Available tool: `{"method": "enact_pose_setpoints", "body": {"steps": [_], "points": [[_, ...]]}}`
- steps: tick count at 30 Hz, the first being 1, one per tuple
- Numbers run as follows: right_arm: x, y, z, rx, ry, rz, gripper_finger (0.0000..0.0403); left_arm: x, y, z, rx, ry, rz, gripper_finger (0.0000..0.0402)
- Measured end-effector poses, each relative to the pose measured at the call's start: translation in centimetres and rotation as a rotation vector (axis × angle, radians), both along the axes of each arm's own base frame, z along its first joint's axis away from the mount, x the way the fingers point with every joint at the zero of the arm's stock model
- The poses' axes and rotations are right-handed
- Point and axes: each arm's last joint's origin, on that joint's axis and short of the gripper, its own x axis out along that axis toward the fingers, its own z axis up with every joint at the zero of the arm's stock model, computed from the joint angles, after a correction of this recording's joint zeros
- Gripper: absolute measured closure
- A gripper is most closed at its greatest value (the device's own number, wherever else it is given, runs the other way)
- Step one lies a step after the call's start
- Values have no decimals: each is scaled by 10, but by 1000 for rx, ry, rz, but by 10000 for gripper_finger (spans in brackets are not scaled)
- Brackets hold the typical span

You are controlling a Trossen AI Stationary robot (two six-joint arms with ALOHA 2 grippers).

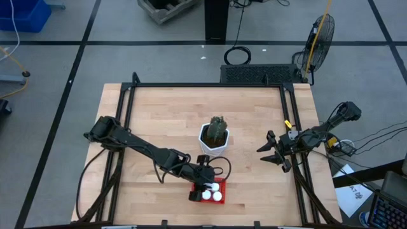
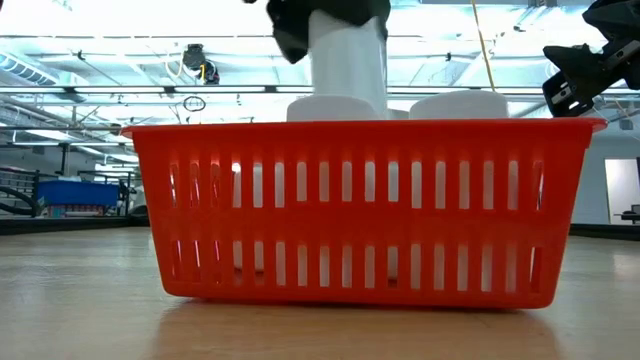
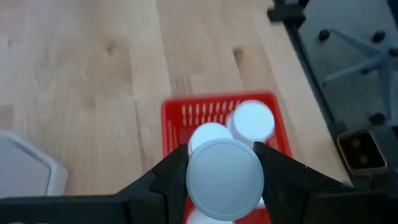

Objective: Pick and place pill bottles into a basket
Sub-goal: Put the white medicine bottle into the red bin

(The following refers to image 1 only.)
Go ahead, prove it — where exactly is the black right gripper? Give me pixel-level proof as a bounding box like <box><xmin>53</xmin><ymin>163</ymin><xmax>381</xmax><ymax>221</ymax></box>
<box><xmin>256</xmin><ymin>129</ymin><xmax>308</xmax><ymax>174</ymax></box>

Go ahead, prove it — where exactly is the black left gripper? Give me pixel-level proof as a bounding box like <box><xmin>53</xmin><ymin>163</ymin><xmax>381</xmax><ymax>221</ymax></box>
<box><xmin>183</xmin><ymin>154</ymin><xmax>217</xmax><ymax>202</ymax></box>

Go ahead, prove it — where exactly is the red plastic mesh basket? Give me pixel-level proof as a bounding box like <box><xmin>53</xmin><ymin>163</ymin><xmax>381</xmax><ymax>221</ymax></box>
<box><xmin>190</xmin><ymin>177</ymin><xmax>228</xmax><ymax>205</ymax></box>

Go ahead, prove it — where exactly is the white hexagonal plant pot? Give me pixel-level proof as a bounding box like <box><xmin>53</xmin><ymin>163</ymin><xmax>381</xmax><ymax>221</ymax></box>
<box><xmin>198</xmin><ymin>123</ymin><xmax>230</xmax><ymax>157</ymax></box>

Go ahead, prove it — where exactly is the green cactus plant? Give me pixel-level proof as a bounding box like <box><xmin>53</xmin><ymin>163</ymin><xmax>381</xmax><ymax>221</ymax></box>
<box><xmin>207</xmin><ymin>115</ymin><xmax>228</xmax><ymax>143</ymax></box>

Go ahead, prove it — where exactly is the black power adapter box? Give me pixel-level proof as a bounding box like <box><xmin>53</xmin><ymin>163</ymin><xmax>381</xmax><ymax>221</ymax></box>
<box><xmin>336</xmin><ymin>141</ymin><xmax>357</xmax><ymax>157</ymax></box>

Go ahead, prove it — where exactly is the black perforated computer case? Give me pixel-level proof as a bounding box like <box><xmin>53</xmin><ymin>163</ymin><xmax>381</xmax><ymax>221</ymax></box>
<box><xmin>219</xmin><ymin>63</ymin><xmax>303</xmax><ymax>85</ymax></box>

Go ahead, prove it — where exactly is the white paper sheet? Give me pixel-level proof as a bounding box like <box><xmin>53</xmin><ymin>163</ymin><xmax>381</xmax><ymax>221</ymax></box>
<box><xmin>332</xmin><ymin>163</ymin><xmax>373</xmax><ymax>219</ymax></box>

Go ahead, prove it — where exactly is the black beam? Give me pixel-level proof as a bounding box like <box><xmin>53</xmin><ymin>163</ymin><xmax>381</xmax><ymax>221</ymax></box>
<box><xmin>332</xmin><ymin>158</ymin><xmax>407</xmax><ymax>188</ymax></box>

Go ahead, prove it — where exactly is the black floor fan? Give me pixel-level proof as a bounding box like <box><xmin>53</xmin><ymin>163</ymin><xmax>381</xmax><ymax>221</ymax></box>
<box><xmin>300</xmin><ymin>13</ymin><xmax>336</xmax><ymax>86</ymax></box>

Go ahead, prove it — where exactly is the dark laptop lid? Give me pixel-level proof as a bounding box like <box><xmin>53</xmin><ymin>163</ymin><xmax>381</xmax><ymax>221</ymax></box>
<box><xmin>380</xmin><ymin>170</ymin><xmax>407</xmax><ymax>204</ymax></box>

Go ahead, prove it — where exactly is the dark backlit keyboard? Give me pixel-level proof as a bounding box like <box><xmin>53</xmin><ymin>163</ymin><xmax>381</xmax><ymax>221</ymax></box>
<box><xmin>367</xmin><ymin>193</ymin><xmax>407</xmax><ymax>229</ymax></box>

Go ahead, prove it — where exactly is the grey moulded packing crate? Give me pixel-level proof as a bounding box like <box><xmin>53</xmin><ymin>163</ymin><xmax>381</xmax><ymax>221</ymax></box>
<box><xmin>137</xmin><ymin>0</ymin><xmax>200</xmax><ymax>25</ymax></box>

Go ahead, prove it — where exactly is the grey stand foot with castor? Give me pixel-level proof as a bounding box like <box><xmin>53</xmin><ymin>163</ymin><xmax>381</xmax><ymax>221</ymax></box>
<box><xmin>0</xmin><ymin>71</ymin><xmax>31</xmax><ymax>86</ymax></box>

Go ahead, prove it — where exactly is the blue plastic bin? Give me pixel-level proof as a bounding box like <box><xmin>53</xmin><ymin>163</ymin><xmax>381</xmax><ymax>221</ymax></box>
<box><xmin>0</xmin><ymin>0</ymin><xmax>52</xmax><ymax>33</ymax></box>

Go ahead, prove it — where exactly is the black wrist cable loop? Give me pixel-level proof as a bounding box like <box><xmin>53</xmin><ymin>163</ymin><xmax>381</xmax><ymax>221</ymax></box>
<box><xmin>206</xmin><ymin>156</ymin><xmax>233</xmax><ymax>184</ymax></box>

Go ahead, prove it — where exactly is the black aluminium table frame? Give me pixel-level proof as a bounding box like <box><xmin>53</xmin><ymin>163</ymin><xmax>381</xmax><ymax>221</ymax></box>
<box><xmin>71</xmin><ymin>72</ymin><xmax>343</xmax><ymax>229</ymax></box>

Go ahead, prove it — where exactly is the black coiled floor cable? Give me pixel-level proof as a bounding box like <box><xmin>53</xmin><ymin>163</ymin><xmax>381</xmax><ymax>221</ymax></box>
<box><xmin>223</xmin><ymin>0</ymin><xmax>252</xmax><ymax>66</ymax></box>

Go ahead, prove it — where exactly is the black thick arm cable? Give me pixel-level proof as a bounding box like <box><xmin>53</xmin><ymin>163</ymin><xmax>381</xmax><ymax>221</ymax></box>
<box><xmin>75</xmin><ymin>148</ymin><xmax>107</xmax><ymax>220</ymax></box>

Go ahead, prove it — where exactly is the black upright post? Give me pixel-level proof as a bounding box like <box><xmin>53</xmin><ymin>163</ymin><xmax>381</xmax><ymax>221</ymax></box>
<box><xmin>204</xmin><ymin>0</ymin><xmax>230</xmax><ymax>45</ymax></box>

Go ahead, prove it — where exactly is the orange floor cable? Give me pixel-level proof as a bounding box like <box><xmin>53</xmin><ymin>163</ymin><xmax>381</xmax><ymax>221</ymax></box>
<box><xmin>0</xmin><ymin>46</ymin><xmax>29</xmax><ymax>99</ymax></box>

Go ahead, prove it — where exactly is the white thin cable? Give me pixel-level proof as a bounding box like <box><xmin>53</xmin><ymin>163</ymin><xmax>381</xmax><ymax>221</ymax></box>
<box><xmin>0</xmin><ymin>0</ymin><xmax>21</xmax><ymax>63</ymax></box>

